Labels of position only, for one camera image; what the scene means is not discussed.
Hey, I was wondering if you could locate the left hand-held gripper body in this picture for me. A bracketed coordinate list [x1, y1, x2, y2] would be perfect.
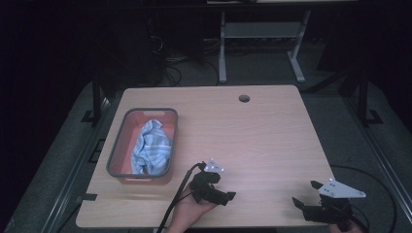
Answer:
[189, 157, 225, 205]

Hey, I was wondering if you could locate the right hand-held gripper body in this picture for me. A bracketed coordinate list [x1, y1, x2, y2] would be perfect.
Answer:
[302, 177, 367, 228]

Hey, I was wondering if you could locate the blue striped cloth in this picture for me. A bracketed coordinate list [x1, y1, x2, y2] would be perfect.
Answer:
[130, 118, 173, 176]

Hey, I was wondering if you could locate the grey basket with pink inside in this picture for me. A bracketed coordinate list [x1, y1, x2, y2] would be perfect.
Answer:
[105, 107, 180, 186]

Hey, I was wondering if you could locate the person's right hand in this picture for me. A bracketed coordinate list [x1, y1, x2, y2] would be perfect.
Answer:
[327, 217, 370, 233]

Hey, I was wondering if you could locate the person's left hand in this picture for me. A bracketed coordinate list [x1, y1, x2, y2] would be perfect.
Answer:
[165, 194, 218, 233]

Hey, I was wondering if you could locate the black metal stand leg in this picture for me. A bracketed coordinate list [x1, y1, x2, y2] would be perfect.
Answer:
[356, 62, 384, 128]
[81, 68, 103, 127]

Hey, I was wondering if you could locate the black tape strip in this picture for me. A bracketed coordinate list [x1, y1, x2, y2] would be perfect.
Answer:
[77, 192, 98, 202]

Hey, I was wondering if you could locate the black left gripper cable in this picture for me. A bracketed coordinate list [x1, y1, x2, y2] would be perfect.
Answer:
[156, 162, 207, 233]

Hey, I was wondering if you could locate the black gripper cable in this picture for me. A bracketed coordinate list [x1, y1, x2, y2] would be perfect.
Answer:
[329, 164, 398, 233]
[156, 162, 207, 233]

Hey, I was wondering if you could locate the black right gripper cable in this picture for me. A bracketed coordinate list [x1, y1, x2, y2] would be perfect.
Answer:
[329, 164, 398, 233]

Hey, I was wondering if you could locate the aluminium floor rail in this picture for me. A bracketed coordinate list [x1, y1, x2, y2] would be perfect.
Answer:
[342, 95, 412, 225]
[40, 96, 113, 233]

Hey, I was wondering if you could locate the tangle of floor cables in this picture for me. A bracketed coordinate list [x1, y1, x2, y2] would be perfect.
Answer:
[142, 33, 222, 88]

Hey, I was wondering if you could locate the white metal desk frame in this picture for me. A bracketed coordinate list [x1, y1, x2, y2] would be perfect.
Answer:
[218, 9, 313, 84]

